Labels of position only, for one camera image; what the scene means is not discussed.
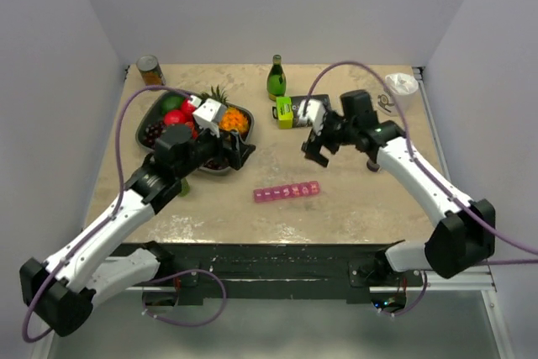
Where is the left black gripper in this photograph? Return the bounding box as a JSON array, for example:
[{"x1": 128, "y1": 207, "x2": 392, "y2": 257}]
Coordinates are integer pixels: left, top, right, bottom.
[{"x1": 177, "y1": 122, "x2": 255, "y2": 179}]

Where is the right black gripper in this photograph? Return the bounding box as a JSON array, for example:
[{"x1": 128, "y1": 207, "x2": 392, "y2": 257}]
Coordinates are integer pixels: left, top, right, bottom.
[{"x1": 303, "y1": 107, "x2": 358, "y2": 167}]

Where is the pink weekly pill organizer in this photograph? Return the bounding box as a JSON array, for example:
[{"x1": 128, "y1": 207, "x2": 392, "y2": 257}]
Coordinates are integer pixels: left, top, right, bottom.
[{"x1": 253, "y1": 181, "x2": 320, "y2": 203}]

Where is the green lidded pill bottle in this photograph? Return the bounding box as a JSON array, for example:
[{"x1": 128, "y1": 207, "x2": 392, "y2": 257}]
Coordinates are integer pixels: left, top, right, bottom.
[{"x1": 178, "y1": 178, "x2": 190, "y2": 198}]

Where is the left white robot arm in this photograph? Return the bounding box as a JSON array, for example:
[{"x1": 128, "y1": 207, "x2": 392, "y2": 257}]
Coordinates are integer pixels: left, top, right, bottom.
[{"x1": 19, "y1": 124, "x2": 256, "y2": 342}]

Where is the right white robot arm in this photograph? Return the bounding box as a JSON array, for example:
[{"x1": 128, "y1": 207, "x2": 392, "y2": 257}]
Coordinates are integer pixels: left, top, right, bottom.
[{"x1": 298, "y1": 90, "x2": 495, "y2": 286}]

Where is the black and green box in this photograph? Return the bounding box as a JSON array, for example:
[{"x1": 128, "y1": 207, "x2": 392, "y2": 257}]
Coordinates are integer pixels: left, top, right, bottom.
[{"x1": 272, "y1": 96, "x2": 312, "y2": 129}]

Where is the red apple upper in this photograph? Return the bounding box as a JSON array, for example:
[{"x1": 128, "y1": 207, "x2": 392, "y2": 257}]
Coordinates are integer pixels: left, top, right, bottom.
[{"x1": 181, "y1": 99, "x2": 197, "y2": 120}]

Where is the red apple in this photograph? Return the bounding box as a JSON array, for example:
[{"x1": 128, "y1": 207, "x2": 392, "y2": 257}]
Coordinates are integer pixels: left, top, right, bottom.
[
  {"x1": 163, "y1": 109, "x2": 187, "y2": 126},
  {"x1": 181, "y1": 99, "x2": 197, "y2": 120}
]

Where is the small pineapple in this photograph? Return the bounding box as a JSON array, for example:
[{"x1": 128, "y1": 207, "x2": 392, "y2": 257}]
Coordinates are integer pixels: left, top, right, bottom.
[{"x1": 200, "y1": 85, "x2": 228, "y2": 105}]

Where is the red apple lower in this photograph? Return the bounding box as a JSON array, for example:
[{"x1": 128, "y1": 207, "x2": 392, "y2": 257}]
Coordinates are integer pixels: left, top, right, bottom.
[{"x1": 163, "y1": 109, "x2": 187, "y2": 126}]

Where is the green lime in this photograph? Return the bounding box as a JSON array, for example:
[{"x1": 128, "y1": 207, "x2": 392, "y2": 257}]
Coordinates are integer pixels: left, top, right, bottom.
[{"x1": 160, "y1": 95, "x2": 184, "y2": 115}]

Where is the dark grey fruit tray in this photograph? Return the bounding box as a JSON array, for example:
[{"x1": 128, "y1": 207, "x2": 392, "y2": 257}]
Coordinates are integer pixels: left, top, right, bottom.
[{"x1": 135, "y1": 92, "x2": 254, "y2": 152}]

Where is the green glass bottle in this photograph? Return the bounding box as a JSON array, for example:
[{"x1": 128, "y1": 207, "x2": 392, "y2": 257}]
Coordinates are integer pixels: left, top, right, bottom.
[{"x1": 266, "y1": 55, "x2": 287, "y2": 101}]

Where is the tin food can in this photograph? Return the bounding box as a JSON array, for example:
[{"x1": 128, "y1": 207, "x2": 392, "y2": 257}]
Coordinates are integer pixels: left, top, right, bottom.
[{"x1": 136, "y1": 55, "x2": 166, "y2": 86}]

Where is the white toilet paper roll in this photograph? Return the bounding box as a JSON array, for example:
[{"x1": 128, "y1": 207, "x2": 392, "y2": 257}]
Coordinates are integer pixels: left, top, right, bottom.
[{"x1": 377, "y1": 73, "x2": 419, "y2": 116}]

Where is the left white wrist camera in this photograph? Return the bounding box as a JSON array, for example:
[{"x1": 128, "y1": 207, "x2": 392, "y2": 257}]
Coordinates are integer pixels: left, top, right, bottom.
[{"x1": 193, "y1": 98, "x2": 227, "y2": 134}]

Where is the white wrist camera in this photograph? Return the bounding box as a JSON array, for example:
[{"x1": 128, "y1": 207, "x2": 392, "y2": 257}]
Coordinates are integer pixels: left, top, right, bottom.
[
  {"x1": 298, "y1": 98, "x2": 327, "y2": 134},
  {"x1": 193, "y1": 98, "x2": 227, "y2": 134}
]

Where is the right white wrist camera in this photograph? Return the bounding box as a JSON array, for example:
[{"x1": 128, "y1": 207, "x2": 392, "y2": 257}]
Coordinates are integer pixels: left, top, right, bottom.
[{"x1": 298, "y1": 98, "x2": 327, "y2": 134}]

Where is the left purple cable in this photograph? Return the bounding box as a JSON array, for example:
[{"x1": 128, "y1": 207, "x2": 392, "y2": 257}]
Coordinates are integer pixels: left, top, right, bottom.
[{"x1": 21, "y1": 85, "x2": 228, "y2": 343}]

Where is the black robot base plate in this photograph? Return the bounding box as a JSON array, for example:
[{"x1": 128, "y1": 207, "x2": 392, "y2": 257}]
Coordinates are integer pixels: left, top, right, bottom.
[{"x1": 146, "y1": 242, "x2": 423, "y2": 309}]

